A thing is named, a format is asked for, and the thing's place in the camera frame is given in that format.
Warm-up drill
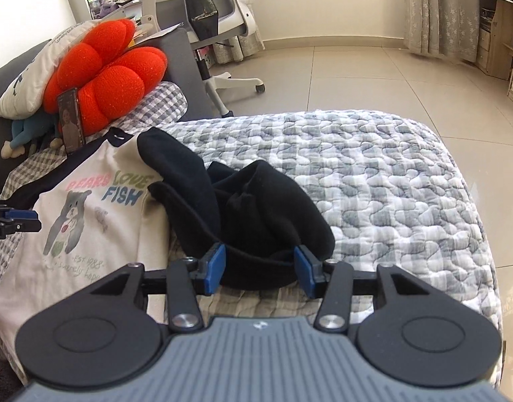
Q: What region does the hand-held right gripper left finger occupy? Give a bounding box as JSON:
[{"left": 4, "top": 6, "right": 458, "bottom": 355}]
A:
[{"left": 89, "top": 243, "right": 227, "bottom": 331}]

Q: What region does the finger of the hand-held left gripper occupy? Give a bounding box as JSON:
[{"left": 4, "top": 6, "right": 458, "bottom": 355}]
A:
[{"left": 0, "top": 203, "right": 42, "bottom": 239}]

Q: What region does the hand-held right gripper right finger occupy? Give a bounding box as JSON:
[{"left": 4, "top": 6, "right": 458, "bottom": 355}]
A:
[{"left": 293, "top": 245, "right": 437, "bottom": 331}]

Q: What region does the cream bear print sweatshirt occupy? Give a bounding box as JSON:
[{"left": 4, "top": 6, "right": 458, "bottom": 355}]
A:
[{"left": 0, "top": 127, "right": 336, "bottom": 346}]

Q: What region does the blue plush toy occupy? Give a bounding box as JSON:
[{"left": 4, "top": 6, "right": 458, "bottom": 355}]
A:
[{"left": 1, "top": 111, "right": 62, "bottom": 160}]

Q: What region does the black smartphone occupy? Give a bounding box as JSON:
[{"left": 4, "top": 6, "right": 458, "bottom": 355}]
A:
[{"left": 56, "top": 88, "right": 87, "bottom": 152}]

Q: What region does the grey white patterned quilt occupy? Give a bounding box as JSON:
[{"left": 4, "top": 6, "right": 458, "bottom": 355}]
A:
[{"left": 0, "top": 109, "right": 504, "bottom": 390}]

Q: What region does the white printed pillow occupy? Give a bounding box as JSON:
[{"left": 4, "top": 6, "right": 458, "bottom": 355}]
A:
[{"left": 0, "top": 20, "right": 98, "bottom": 119}]

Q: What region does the orange pumpkin cushion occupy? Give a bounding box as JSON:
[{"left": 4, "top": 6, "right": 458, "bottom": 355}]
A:
[{"left": 44, "top": 19, "right": 169, "bottom": 132}]

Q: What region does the grey checked pillow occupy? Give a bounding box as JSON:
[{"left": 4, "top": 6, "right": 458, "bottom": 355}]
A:
[{"left": 0, "top": 81, "right": 188, "bottom": 202}]

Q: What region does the grey bedside cabinet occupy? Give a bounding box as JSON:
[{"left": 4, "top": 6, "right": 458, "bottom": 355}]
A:
[{"left": 145, "top": 25, "right": 224, "bottom": 122}]

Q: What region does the grey starred curtain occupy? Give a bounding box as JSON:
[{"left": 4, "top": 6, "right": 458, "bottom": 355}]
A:
[
  {"left": 401, "top": 0, "right": 481, "bottom": 65},
  {"left": 198, "top": 33, "right": 266, "bottom": 68}
]

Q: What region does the white paper sheet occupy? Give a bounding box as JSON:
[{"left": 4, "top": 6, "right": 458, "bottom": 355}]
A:
[{"left": 135, "top": 23, "right": 184, "bottom": 45}]

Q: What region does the white mesh office chair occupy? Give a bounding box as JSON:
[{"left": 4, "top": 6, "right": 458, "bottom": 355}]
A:
[{"left": 131, "top": 0, "right": 266, "bottom": 120}]

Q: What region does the wooden shelf desk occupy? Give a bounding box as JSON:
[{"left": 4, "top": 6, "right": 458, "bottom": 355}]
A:
[{"left": 476, "top": 0, "right": 513, "bottom": 114}]

